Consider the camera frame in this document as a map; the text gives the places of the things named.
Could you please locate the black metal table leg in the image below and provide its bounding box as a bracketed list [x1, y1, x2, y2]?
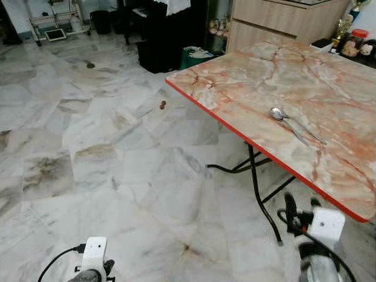
[207, 144, 298, 247]

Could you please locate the silver metal spoon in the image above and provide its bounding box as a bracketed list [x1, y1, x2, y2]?
[270, 107, 310, 147]

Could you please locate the orange marble folding table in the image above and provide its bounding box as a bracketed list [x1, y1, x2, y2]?
[166, 36, 376, 223]

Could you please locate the small plush toy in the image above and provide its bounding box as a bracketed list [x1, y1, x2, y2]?
[360, 40, 376, 58]

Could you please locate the red-lidded clear jar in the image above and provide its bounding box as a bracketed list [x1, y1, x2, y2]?
[350, 29, 369, 57]

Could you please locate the gold trophy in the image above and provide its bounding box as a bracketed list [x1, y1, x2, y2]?
[331, 16, 353, 52]

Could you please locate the green bag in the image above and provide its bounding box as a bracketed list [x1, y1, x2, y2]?
[180, 46, 216, 71]

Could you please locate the light wooden cabinet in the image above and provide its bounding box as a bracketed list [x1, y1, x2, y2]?
[226, 0, 353, 55]

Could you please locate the black furniture unit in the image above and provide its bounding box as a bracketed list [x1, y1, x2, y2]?
[116, 0, 210, 74]

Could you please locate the white cloth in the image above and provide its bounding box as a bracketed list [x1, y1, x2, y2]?
[154, 0, 192, 16]

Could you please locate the white-framed tablet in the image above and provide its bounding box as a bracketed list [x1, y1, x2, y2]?
[45, 28, 68, 42]

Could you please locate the black waste bin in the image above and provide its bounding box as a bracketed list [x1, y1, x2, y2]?
[90, 9, 112, 35]

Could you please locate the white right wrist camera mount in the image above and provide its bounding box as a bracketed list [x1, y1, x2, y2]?
[308, 207, 346, 251]

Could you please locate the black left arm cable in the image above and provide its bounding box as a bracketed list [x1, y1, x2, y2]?
[38, 246, 86, 282]

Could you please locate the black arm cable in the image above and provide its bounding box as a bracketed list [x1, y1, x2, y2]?
[38, 246, 86, 282]
[277, 209, 357, 282]

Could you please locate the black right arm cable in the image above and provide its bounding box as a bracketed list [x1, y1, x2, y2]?
[277, 209, 357, 282]

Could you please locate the metal wire rack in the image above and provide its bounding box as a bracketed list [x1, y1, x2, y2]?
[26, 0, 92, 46]

